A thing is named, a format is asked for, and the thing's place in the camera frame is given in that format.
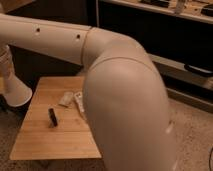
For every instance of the black object on shelf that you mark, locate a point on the black object on shelf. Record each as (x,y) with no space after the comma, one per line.
(198,71)

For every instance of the white toothpaste tube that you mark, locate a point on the white toothpaste tube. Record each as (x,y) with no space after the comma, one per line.
(78,97)

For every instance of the black eraser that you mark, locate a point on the black eraser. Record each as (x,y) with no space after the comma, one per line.
(52,117)

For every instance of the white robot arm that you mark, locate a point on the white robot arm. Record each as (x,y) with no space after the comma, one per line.
(124,97)

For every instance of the dark shelf unit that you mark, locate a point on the dark shelf unit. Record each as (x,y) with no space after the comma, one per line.
(170,39)

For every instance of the wooden table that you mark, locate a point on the wooden table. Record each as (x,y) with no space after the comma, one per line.
(38,139)

